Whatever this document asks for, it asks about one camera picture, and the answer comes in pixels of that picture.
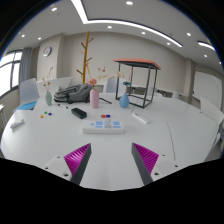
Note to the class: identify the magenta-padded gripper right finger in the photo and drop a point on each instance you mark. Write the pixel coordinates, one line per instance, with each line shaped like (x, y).
(146, 158)

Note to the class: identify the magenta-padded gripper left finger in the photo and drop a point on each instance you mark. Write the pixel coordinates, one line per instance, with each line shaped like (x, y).
(77, 158)

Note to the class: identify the small clear white charger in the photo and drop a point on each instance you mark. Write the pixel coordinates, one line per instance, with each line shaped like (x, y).
(107, 124)

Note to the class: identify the white remote control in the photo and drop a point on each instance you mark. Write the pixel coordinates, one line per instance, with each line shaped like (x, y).
(140, 118)

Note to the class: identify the black rectangular box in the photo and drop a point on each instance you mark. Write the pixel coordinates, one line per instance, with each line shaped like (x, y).
(79, 113)

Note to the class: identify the red round magnet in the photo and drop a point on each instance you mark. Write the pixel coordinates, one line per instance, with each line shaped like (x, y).
(103, 116)

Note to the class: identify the blue round magnet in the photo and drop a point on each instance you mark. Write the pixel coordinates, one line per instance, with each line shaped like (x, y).
(108, 116)
(50, 114)

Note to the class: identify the black marker pen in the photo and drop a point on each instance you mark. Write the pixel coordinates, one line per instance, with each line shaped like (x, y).
(62, 106)

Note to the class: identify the orange round magnet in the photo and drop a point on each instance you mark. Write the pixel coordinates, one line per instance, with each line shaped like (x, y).
(41, 116)

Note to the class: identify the green round magnet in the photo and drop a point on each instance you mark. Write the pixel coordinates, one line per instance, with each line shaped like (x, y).
(45, 113)

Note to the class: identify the blue vase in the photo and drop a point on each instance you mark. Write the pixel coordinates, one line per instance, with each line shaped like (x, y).
(124, 101)

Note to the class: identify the pink vase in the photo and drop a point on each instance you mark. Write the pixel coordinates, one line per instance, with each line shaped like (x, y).
(94, 99)

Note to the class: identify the grey backpack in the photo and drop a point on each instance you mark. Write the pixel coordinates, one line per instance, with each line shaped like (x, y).
(75, 93)

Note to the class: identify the green vase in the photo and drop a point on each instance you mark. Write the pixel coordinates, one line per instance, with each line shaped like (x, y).
(48, 98)

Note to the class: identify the white board eraser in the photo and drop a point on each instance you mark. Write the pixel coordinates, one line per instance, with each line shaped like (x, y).
(16, 124)

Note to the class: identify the blue flower bouquet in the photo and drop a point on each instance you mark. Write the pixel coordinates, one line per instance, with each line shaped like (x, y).
(126, 83)

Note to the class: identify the pink flower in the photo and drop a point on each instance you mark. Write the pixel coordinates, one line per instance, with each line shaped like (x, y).
(92, 82)

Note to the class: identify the dried flower stems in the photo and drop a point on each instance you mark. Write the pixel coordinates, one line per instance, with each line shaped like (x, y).
(47, 83)

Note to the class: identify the group of white chairs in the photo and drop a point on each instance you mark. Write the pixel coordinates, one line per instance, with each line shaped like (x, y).
(111, 85)

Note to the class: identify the white chair with blue cushion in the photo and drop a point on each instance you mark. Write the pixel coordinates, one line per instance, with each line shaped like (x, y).
(28, 91)

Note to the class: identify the white whiteboard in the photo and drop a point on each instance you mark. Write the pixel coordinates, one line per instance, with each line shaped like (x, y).
(207, 88)

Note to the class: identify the wooden coat rack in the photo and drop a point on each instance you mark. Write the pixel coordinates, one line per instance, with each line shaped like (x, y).
(87, 56)

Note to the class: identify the grey curtain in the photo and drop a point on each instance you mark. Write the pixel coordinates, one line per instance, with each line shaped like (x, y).
(25, 65)

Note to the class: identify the window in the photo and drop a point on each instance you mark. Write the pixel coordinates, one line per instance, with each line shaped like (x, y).
(6, 75)

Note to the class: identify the short ceiling light strip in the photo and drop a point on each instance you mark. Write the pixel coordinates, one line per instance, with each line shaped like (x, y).
(206, 45)

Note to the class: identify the long ceiling light strip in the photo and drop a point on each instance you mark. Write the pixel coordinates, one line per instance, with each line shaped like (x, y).
(133, 24)

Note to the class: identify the group of round ceiling lights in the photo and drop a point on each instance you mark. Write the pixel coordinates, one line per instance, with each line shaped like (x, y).
(129, 3)

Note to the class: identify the black frame orange-topped stand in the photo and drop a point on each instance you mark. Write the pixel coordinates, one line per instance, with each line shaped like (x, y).
(136, 62)

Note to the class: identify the round wall clock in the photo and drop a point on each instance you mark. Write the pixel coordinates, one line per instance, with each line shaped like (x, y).
(47, 51)

